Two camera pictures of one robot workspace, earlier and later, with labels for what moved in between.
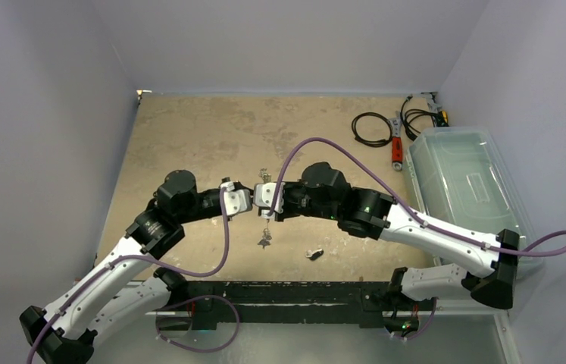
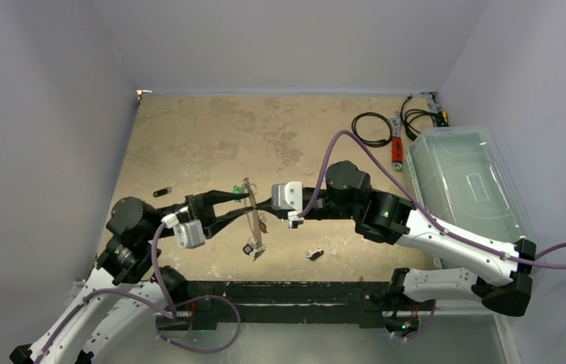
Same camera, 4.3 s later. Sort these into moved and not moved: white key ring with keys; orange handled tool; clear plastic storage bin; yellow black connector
Moved: white key ring with keys
Not moved: yellow black connector; orange handled tool; clear plastic storage bin
